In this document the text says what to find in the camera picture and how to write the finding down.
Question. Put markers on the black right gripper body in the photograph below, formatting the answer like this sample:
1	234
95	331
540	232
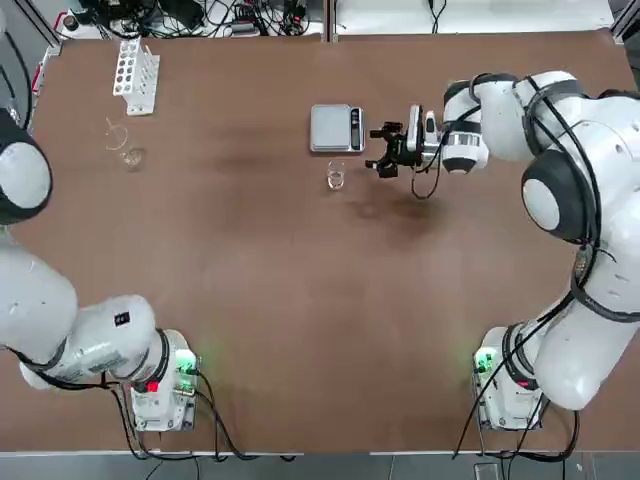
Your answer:
407	150

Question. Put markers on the small glass beaker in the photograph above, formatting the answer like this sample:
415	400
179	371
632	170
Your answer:
336	176

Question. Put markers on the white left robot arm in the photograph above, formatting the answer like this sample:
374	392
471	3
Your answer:
35	310

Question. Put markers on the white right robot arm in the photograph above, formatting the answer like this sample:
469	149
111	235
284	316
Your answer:
590	150

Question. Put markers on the silver digital balance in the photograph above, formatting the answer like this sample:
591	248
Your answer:
332	127

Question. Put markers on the white test tube rack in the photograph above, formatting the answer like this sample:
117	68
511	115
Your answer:
132	75

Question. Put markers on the black tape roll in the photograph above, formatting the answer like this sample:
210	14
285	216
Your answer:
70	23

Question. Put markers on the red table edge clamp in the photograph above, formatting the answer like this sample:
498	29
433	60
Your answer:
36	77

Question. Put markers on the aluminium corner frame post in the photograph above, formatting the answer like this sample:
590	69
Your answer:
50	30

